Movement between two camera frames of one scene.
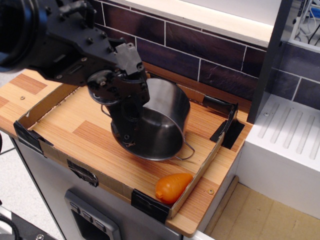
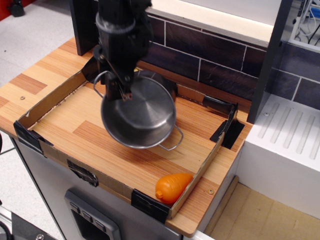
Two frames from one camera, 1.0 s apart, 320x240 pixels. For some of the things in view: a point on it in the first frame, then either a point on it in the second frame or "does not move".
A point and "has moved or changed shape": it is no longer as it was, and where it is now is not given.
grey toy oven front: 89,224 does not move
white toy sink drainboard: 280,161 does not move
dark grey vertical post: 278,21 does not move
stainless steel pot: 162,133 has moved or changed shape
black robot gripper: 70,48 → 124,45
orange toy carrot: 170,187 does not move
